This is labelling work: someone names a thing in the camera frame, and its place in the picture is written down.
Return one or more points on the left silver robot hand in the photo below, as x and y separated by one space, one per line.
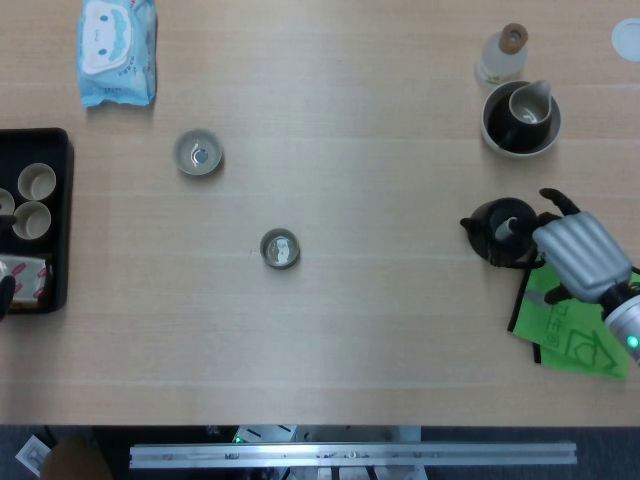
6 295

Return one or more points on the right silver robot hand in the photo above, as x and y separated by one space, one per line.
580 255

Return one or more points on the small dark grey teacup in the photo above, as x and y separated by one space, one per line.
280 248

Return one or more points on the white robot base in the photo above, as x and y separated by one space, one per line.
270 433

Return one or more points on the silver red snack packet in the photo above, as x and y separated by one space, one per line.
27 275

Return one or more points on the beige paper cup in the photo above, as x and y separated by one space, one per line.
36 182
4 200
32 221

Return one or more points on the green microfiber cloth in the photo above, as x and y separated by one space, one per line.
575 345

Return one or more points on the black plastic tray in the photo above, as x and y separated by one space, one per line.
61 150

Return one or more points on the dark pitcher beige inside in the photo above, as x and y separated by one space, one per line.
529 107

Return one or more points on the white floor socket box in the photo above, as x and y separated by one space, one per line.
31 454

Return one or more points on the white bowl black inside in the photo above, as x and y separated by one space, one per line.
494 117

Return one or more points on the brown rounded object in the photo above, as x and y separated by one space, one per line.
75 460

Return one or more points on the glass bottle wooden stopper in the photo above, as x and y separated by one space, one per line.
500 60

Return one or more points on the wide grey tea bowl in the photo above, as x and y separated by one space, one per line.
197 151

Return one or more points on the blue wet wipes pack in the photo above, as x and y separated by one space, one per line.
115 50

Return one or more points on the aluminium profile rail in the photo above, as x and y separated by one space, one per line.
350 454

